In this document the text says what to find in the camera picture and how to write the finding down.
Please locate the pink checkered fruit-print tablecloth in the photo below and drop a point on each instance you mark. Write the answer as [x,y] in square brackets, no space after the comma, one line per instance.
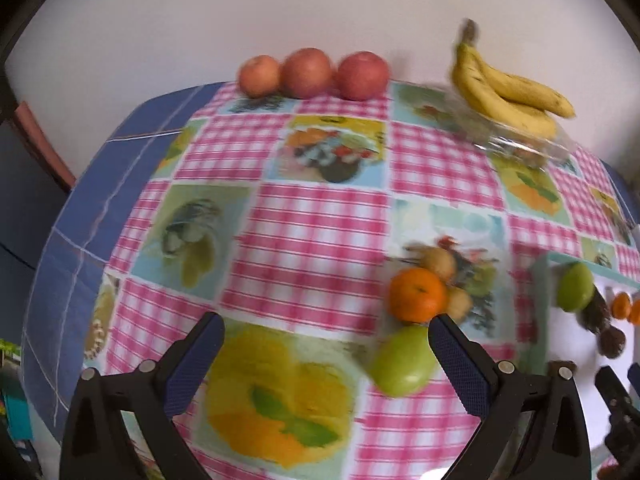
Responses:
[310,240]

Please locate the large round green fruit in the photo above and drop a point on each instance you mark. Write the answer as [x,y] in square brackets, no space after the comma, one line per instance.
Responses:
[402,360]

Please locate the small pear-shaped green fruit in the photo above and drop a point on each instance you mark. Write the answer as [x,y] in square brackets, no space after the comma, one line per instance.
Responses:
[575,286]

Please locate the clear plastic container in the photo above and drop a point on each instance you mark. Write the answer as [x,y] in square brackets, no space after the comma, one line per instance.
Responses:
[525,149]

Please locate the dark brown fruits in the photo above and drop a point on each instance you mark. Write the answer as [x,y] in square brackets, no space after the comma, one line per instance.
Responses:
[596,312]

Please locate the large red apple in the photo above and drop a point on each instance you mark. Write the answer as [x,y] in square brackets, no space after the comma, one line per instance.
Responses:
[362,75]

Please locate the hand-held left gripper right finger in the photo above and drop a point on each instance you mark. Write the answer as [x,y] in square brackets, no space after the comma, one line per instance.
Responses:
[457,360]

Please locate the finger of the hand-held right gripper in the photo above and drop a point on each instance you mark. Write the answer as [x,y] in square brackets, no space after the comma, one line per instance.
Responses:
[614,391]
[622,445]

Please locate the medium red apple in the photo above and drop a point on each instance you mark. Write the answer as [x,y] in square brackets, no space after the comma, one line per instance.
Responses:
[306,72]

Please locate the yellow banana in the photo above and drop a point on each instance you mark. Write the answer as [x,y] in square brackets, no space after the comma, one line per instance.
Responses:
[530,92]
[500,110]

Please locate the white tray with teal rim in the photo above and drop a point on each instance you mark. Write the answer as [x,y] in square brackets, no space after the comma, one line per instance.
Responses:
[575,347]

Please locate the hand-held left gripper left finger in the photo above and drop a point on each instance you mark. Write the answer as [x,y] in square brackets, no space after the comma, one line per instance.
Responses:
[200,360]

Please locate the small dark avocado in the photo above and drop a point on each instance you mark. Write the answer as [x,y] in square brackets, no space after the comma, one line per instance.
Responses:
[612,342]

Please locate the small red apple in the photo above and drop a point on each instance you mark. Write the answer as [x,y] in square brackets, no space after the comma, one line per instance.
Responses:
[258,76]

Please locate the brown wooden furniture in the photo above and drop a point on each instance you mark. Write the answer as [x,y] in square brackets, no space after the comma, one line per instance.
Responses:
[40,145]

